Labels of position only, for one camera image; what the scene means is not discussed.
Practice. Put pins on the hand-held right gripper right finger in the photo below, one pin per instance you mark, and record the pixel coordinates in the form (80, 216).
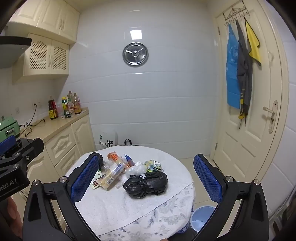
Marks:
(207, 178)

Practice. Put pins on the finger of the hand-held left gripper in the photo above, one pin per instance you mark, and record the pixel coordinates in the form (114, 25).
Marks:
(8, 142)
(32, 146)

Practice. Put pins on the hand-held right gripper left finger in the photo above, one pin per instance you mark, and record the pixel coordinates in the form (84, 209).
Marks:
(85, 178)

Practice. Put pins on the blue plastic bin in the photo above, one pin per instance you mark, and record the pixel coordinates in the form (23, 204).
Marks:
(201, 217)

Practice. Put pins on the green white drink carton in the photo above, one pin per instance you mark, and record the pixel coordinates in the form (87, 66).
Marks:
(152, 165)

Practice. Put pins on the person's left hand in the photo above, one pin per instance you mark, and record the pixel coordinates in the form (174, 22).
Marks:
(10, 215)

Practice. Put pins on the white green printed wrapper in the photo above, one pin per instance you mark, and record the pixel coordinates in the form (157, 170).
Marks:
(97, 182)

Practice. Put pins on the green kitchen appliance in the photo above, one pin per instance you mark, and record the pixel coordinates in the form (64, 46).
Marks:
(8, 129)

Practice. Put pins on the cream kitchen base cabinet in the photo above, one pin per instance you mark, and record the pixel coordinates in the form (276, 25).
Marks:
(62, 143)

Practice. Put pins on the white towel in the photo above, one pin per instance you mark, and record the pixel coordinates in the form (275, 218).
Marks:
(111, 204)

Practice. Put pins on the dark sauce bottle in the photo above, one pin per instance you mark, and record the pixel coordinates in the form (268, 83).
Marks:
(53, 111)

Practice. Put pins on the blue orange snack wrapper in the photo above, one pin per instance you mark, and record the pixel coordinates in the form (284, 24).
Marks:
(128, 161)

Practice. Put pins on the yellow cap bottle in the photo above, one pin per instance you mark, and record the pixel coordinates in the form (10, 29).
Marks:
(65, 106)

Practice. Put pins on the black plastic bag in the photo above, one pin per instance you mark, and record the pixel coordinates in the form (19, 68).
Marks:
(143, 185)

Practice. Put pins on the blue floral tablecloth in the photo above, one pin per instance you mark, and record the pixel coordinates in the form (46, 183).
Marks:
(161, 215)

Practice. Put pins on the red label oil bottle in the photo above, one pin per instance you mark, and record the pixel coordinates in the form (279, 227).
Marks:
(77, 105)

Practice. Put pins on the cream lattice door cabinet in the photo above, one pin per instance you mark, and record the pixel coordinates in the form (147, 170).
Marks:
(49, 58)

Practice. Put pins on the grey range hood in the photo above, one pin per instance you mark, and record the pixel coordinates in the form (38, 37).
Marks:
(11, 47)

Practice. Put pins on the cream panel door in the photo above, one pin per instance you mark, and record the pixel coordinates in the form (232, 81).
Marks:
(261, 92)

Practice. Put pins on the blue apron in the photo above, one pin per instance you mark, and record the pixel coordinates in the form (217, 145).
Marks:
(232, 76)

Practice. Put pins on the grey apron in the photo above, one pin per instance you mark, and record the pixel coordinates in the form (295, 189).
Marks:
(242, 69)

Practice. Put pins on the cream upper cabinet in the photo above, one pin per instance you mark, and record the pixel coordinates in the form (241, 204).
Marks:
(46, 16)

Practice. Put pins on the yellow cloth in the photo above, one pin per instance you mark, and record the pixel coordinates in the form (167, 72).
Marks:
(252, 39)

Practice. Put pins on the metal door hook rack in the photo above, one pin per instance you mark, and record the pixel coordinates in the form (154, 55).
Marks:
(238, 15)

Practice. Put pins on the white wall socket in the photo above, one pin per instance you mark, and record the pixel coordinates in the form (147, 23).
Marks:
(35, 103)

